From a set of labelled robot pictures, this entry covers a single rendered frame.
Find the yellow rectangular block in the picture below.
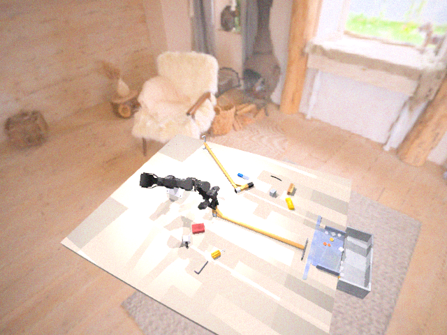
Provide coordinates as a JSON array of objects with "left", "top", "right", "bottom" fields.
[{"left": 286, "top": 198, "right": 294, "bottom": 210}]

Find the red rectangular block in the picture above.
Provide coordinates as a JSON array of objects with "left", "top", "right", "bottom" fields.
[{"left": 191, "top": 223, "right": 205, "bottom": 234}]

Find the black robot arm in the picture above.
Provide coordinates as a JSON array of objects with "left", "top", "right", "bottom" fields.
[{"left": 139, "top": 172, "right": 218, "bottom": 200}]

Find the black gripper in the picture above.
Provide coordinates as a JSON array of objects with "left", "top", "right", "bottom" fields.
[{"left": 198, "top": 191, "right": 219, "bottom": 210}]

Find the long orange l-shaped rod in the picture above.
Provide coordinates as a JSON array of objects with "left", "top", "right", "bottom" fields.
[{"left": 202, "top": 142, "right": 254, "bottom": 193}]

